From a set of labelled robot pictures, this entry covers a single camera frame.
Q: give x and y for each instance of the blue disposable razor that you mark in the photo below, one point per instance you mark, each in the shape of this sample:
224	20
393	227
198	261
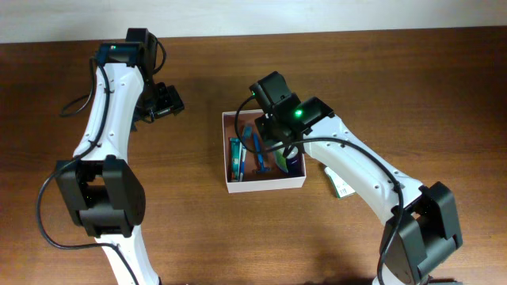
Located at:
260	160

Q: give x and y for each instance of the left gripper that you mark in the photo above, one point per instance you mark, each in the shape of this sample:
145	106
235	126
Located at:
172	101

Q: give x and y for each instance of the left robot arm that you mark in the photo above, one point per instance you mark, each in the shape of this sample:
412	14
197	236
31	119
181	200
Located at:
100	191

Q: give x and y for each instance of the blue white toothbrush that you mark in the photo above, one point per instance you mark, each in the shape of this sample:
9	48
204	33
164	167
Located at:
246	133

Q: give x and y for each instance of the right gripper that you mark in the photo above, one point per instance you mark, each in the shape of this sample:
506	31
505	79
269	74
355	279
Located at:
266	130

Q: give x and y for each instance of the white cardboard box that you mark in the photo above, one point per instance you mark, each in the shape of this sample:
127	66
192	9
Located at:
272	180

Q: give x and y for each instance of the green toothpaste tube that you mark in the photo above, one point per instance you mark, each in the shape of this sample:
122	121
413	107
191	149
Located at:
236	148

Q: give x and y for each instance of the clear spray bottle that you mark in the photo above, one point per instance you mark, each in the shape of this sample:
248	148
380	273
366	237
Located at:
288	161

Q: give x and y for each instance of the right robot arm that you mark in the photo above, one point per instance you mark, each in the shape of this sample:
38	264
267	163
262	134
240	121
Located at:
421	223

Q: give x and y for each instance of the green white packet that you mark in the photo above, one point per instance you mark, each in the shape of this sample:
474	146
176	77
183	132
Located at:
341	188

